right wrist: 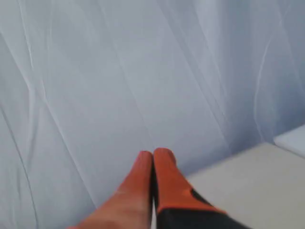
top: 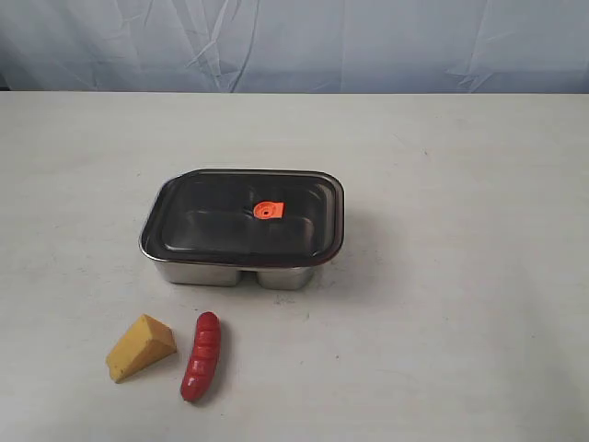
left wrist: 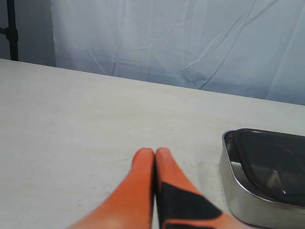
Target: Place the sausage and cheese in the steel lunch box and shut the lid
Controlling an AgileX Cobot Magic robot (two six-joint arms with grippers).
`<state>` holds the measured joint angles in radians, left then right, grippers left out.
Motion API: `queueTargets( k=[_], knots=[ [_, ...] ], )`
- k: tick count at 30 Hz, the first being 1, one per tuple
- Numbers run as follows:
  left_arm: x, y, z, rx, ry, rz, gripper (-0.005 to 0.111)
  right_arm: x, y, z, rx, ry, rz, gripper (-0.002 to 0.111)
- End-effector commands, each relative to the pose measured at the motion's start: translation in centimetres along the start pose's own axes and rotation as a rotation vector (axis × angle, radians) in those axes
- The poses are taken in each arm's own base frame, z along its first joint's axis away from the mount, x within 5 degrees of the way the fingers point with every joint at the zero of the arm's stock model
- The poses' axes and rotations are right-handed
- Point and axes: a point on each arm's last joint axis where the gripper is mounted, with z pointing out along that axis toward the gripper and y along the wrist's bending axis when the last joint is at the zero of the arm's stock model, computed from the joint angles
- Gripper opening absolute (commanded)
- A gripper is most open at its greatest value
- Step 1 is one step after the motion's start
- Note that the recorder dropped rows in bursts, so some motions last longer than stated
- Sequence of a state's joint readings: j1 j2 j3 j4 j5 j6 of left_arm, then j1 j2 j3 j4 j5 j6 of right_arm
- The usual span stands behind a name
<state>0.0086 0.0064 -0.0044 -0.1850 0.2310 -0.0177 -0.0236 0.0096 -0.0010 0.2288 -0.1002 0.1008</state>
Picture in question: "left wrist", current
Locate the white backdrop cloth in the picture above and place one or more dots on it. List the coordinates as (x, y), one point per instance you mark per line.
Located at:
(253, 48)

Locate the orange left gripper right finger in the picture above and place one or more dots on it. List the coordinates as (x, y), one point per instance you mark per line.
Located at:
(180, 204)

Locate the black stand pole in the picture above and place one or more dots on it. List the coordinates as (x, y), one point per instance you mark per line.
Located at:
(11, 31)

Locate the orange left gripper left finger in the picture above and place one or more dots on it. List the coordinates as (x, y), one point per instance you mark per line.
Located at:
(130, 205)

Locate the dark transparent lid orange seal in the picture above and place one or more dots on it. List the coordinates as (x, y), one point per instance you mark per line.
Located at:
(273, 162)

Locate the stainless steel lunch box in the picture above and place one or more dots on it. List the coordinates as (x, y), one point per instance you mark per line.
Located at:
(251, 206)

